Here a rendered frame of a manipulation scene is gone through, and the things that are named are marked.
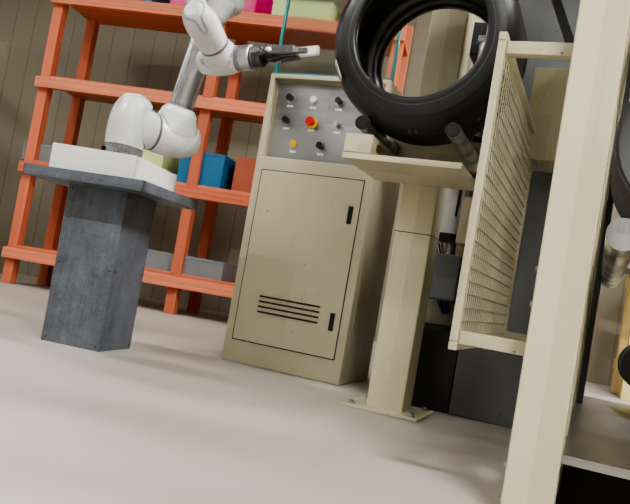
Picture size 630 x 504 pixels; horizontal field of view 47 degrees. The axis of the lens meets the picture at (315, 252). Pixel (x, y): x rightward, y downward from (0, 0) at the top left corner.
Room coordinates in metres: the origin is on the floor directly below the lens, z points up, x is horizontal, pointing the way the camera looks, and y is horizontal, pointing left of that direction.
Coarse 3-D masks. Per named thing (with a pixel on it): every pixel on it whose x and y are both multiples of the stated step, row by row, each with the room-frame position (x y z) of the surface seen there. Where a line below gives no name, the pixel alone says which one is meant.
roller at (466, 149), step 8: (448, 128) 2.07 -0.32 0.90; (456, 128) 2.07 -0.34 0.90; (448, 136) 2.08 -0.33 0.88; (456, 136) 2.08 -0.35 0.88; (464, 136) 2.13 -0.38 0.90; (456, 144) 2.16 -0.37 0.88; (464, 144) 2.18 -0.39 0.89; (464, 152) 2.25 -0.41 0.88; (472, 152) 2.29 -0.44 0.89; (472, 160) 2.36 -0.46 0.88
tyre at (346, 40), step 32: (352, 0) 2.19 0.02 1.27; (384, 0) 2.36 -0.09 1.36; (416, 0) 2.39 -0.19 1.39; (448, 0) 2.36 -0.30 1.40; (480, 0) 2.31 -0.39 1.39; (512, 0) 2.04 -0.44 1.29; (352, 32) 2.18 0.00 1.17; (384, 32) 2.43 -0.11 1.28; (512, 32) 2.02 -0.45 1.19; (352, 64) 2.17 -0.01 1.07; (480, 64) 2.03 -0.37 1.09; (352, 96) 2.20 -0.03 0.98; (384, 96) 2.13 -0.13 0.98; (448, 96) 2.06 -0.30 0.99; (480, 96) 2.05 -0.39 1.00; (384, 128) 2.22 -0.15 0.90; (416, 128) 2.13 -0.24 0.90; (480, 128) 2.23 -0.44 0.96
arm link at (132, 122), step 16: (128, 96) 2.81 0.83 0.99; (144, 96) 2.85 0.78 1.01; (112, 112) 2.81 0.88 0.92; (128, 112) 2.79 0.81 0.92; (144, 112) 2.82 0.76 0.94; (112, 128) 2.79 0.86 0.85; (128, 128) 2.79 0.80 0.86; (144, 128) 2.82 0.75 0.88; (160, 128) 2.87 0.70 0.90; (128, 144) 2.80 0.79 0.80; (144, 144) 2.86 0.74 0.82
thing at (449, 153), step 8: (400, 144) 2.48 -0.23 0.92; (408, 144) 2.47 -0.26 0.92; (448, 144) 2.42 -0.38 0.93; (472, 144) 2.39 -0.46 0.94; (480, 144) 2.38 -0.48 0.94; (400, 152) 2.48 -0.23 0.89; (408, 152) 2.47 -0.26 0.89; (416, 152) 2.46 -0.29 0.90; (424, 152) 2.45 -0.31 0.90; (432, 152) 2.44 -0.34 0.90; (440, 152) 2.43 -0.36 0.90; (448, 152) 2.42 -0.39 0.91; (456, 152) 2.41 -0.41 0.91; (440, 160) 2.43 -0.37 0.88; (448, 160) 2.42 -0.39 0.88; (456, 160) 2.41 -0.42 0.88; (464, 160) 2.39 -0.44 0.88; (472, 168) 2.39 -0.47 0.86
